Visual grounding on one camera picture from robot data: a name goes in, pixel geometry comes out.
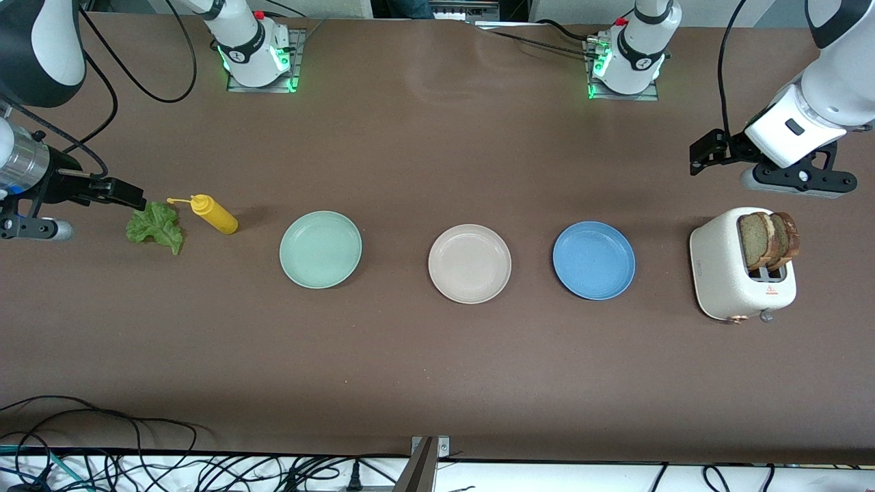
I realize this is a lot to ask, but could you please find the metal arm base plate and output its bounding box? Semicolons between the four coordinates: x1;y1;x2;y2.
584;38;660;102
227;29;306;93

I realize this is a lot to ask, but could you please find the black looping cable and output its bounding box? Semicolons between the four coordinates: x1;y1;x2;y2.
0;395;206;479

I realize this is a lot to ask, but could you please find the blue plate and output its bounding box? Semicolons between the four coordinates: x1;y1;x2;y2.
552;221;636;301

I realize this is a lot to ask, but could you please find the yellow mustard squeeze bottle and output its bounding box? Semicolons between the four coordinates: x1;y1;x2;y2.
166;194;239;235

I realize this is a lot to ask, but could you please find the green plate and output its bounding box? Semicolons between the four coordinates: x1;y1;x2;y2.
279;210;363;290

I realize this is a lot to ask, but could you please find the grey metal camera pole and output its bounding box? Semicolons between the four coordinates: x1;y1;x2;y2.
393;437;438;492

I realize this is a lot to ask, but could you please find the green lettuce leaf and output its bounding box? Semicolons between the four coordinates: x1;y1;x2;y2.
125;200;185;257

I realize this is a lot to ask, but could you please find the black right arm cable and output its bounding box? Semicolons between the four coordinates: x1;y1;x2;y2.
0;0;199;180

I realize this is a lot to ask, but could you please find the brown bread slice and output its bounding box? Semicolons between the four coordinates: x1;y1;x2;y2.
738;212;777;271
767;211;800;271

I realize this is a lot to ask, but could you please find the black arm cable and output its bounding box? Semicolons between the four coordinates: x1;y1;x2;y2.
716;0;749;137
0;0;199;180

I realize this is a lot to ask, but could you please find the teal cable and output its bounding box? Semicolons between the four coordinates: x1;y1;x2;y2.
0;444;77;490

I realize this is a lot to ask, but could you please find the thin black cable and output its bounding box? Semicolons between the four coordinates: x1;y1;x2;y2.
537;19;604;42

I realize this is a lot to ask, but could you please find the grey power strip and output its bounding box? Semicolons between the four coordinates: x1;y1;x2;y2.
429;2;501;23

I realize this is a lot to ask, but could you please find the white toaster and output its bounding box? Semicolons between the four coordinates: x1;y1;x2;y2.
689;207;798;323

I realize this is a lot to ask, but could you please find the thick black braided cable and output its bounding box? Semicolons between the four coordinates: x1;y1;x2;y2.
487;29;595;58

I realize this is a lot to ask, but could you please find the beige plate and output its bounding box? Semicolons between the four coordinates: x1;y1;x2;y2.
428;224;512;305

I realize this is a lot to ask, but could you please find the small metal bracket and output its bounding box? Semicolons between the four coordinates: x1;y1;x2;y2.
410;436;452;457

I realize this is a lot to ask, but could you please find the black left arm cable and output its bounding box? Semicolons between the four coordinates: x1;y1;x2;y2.
716;0;749;137

